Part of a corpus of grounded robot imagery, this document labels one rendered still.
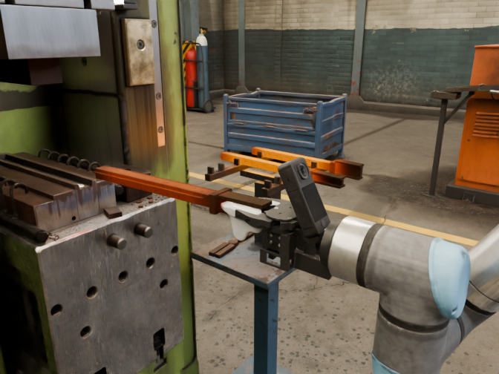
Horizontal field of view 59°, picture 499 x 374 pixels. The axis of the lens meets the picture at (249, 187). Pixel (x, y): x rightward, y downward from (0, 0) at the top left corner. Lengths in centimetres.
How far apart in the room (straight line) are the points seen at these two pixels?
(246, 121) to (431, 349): 436
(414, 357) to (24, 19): 86
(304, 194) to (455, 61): 764
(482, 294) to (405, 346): 15
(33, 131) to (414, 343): 125
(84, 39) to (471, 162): 353
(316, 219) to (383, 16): 802
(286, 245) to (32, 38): 63
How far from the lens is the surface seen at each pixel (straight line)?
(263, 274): 127
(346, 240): 60
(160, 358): 136
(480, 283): 70
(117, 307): 115
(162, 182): 84
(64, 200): 104
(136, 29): 128
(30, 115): 152
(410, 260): 58
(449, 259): 58
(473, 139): 409
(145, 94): 132
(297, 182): 62
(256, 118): 481
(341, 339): 218
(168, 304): 127
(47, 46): 99
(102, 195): 110
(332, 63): 898
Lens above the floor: 131
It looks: 19 degrees down
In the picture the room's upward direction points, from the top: straight up
